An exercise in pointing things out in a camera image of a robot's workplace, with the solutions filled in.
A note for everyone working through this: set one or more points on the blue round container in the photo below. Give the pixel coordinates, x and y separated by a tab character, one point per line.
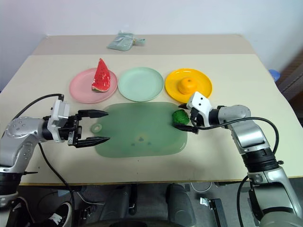
275	75

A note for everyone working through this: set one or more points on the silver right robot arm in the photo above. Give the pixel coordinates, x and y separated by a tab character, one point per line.
251	137

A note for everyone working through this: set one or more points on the red watermelon slice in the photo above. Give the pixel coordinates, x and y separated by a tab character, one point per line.
101	78

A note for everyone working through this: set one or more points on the brown wooden furniture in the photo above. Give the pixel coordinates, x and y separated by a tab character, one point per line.
292	80

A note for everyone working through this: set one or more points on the teal fabric pouch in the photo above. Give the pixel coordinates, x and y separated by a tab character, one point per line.
120	41

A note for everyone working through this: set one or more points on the pink plate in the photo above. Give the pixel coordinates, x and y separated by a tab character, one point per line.
80	89

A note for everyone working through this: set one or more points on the dark green vegetable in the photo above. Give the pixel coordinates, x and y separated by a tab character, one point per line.
180	117

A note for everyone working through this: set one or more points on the orange mandarin fruit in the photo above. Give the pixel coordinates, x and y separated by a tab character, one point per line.
187	85

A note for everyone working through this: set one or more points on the translucent green cutting board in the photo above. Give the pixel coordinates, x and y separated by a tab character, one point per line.
142	125

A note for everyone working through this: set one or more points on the pale green plate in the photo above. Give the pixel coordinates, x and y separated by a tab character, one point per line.
140	84

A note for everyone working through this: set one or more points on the black metal bracket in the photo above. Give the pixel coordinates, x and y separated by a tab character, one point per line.
216	210

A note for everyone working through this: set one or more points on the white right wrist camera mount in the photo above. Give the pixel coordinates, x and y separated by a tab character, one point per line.
200	101

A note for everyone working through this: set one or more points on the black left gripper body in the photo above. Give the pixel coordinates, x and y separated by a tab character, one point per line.
73	128

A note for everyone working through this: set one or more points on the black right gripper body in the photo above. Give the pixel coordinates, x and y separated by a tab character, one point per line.
195	117

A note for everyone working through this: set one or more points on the black table post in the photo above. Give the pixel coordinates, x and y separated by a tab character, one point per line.
133	201

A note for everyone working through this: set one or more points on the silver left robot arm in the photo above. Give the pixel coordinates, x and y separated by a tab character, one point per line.
19	132

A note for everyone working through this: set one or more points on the black and white sneaker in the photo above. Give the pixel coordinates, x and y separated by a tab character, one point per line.
22	210
60	215

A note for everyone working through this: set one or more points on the yellow plate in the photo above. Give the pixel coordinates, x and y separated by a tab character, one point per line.
172	82

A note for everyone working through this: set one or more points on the dark grey rounded leg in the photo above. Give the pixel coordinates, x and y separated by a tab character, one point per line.
181	205
116	203

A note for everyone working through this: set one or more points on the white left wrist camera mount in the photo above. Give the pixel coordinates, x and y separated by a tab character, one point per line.
59	111

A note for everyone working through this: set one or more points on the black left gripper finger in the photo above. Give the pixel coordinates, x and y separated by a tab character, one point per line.
94	141
93	114

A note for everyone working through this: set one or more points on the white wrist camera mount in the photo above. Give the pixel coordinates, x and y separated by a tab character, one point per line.
200	101
59	111

